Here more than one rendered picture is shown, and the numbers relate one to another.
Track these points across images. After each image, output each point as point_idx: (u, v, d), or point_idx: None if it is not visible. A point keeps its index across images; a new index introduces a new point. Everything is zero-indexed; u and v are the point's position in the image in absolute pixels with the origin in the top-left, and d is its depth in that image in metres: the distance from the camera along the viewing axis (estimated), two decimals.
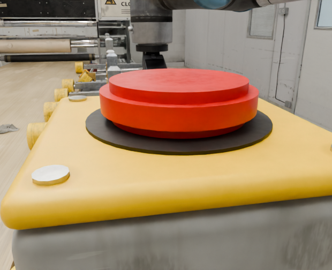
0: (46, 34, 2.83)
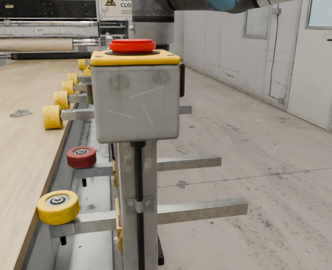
0: (50, 34, 3.01)
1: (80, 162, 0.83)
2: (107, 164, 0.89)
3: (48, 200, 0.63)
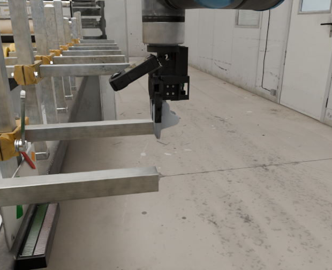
0: None
1: None
2: None
3: None
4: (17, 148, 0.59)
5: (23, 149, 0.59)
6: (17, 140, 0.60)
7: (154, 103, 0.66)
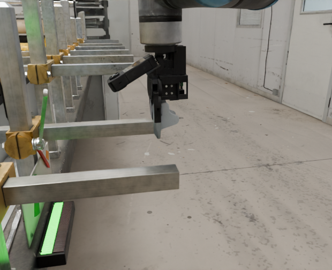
0: (22, 14, 2.78)
1: None
2: None
3: None
4: (35, 146, 0.60)
5: (40, 147, 0.60)
6: (34, 139, 0.61)
7: (153, 103, 0.66)
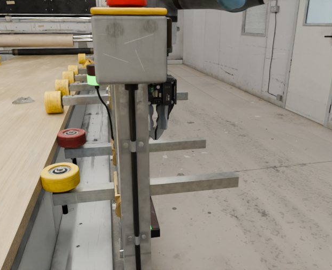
0: (51, 29, 3.05)
1: (69, 142, 0.87)
2: (95, 145, 0.92)
3: (51, 170, 0.67)
4: None
5: None
6: None
7: None
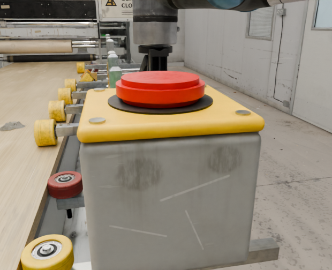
0: (48, 35, 2.89)
1: (62, 192, 0.70)
2: None
3: (35, 249, 0.50)
4: None
5: None
6: None
7: None
